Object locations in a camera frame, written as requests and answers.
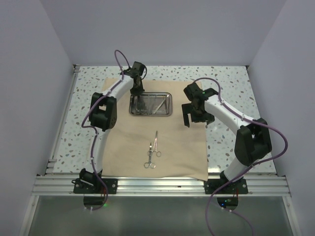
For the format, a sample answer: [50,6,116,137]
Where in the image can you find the stainless steel instrument tray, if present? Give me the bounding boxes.
[129,92,172,117]

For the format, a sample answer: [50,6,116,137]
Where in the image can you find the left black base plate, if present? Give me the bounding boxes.
[71,178,118,194]

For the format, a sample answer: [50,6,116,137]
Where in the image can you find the aluminium mounting rail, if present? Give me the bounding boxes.
[31,175,290,197]

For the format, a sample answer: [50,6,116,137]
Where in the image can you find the small steel scissors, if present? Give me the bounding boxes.
[144,143,156,169]

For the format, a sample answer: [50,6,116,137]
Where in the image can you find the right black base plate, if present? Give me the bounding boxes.
[204,178,249,195]

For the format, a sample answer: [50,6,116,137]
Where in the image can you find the steel scalpel handle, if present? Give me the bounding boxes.
[147,96,154,115]

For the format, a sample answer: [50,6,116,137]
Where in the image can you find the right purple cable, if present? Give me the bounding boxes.
[191,77,288,236]

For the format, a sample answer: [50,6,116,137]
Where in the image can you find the beige surgical drape cloth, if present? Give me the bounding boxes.
[102,80,208,180]

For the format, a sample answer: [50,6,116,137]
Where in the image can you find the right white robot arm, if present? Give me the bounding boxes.
[182,83,272,193]

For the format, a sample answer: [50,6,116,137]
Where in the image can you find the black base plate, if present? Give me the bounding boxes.
[71,178,118,194]
[204,178,249,195]

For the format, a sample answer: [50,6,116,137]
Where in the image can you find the steel hemostat forceps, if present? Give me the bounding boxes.
[147,131,161,157]

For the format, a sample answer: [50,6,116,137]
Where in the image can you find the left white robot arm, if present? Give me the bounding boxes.
[79,61,147,193]

